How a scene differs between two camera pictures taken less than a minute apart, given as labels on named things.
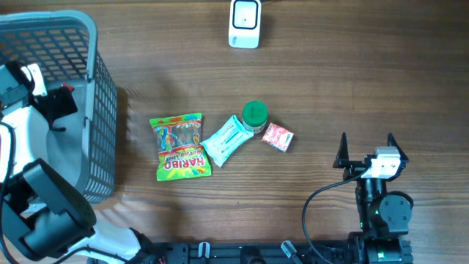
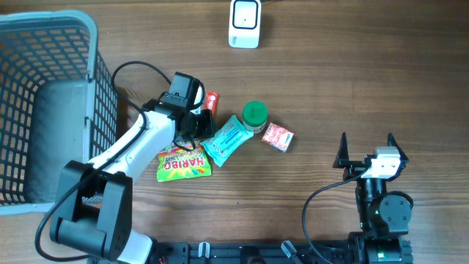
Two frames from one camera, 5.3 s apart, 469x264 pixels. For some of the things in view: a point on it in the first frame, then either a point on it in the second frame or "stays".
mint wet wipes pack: (225, 142) stays
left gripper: (66, 102) to (209, 128)
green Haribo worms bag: (180, 154) stays
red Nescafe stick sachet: (69, 87) to (212, 99)
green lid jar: (255, 115) stays
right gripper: (342, 160) stays
